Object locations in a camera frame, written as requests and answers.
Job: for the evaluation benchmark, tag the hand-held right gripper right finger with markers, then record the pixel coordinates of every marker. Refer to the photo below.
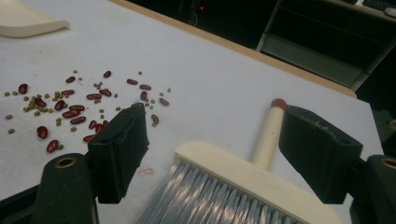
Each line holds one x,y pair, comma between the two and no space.
317,155

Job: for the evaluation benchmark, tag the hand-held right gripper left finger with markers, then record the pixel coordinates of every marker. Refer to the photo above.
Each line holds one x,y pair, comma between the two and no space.
116,155

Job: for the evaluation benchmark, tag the cream brush with grey bristles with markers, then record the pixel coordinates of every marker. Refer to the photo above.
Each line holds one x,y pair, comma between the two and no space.
236,169

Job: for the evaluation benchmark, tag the cream plastic dustpan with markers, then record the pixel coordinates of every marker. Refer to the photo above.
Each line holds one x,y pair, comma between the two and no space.
28,21

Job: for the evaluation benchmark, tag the scattered red kidney beans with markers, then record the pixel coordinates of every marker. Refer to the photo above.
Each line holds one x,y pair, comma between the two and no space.
71,114

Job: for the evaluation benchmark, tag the grey metal shelf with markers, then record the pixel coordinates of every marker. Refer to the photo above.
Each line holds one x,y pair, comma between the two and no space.
311,62

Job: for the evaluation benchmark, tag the scattered green mung beans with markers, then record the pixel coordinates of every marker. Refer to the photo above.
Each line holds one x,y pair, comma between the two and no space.
8,117

